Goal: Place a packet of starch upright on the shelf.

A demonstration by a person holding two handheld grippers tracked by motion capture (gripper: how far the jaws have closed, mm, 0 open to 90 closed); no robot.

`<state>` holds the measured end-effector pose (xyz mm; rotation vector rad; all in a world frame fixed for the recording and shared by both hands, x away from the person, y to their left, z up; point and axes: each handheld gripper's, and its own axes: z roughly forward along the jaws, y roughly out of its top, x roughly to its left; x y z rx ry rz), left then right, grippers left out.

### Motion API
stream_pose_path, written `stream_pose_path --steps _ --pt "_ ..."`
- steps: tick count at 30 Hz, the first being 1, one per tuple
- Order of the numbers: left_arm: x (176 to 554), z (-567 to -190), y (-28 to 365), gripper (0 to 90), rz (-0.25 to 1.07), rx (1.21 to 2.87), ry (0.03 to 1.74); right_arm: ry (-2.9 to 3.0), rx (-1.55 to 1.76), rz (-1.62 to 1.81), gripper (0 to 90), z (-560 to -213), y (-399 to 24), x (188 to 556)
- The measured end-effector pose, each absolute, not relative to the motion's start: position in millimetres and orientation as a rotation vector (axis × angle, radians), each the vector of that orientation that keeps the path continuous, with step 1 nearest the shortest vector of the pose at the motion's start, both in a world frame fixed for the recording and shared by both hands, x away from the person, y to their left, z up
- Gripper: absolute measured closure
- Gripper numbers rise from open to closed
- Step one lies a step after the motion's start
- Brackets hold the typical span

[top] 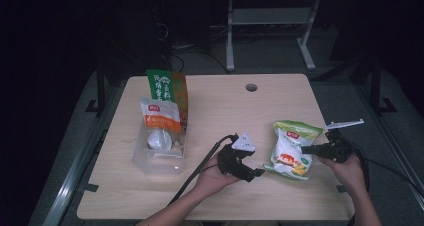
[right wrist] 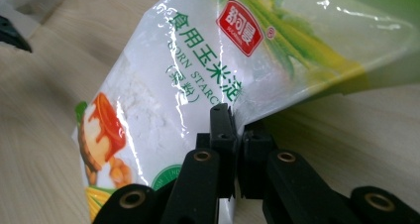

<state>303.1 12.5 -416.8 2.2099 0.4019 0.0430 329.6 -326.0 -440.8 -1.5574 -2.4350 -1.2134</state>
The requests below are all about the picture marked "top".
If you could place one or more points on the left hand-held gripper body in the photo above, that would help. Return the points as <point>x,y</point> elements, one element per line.
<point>231,161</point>

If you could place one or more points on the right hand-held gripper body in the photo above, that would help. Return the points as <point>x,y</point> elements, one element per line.
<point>338,149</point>

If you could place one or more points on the green and white packet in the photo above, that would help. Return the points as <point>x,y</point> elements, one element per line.
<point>286,146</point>

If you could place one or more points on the clear plastic container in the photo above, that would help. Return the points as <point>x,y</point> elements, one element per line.
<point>156,164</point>

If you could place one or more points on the orange and white packet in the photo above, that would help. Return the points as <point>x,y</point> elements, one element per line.
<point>160,116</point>

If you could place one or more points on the green seasoning packet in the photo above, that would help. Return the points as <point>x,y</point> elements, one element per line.
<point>160,86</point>

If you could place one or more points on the person's left hand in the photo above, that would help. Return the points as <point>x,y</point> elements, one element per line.
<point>211,181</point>

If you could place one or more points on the person's right hand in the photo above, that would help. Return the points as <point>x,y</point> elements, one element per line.
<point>350,176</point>

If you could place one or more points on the black stand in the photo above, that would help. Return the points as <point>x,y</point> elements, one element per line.
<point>376,86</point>
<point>100,89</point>

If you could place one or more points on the grey table grommet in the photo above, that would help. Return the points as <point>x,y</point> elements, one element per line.
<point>251,87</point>

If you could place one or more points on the white metal stand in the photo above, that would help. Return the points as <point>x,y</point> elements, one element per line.
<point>229,36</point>

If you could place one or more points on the metal floor rail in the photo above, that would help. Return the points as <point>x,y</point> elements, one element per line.
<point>393,146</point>
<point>71,182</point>

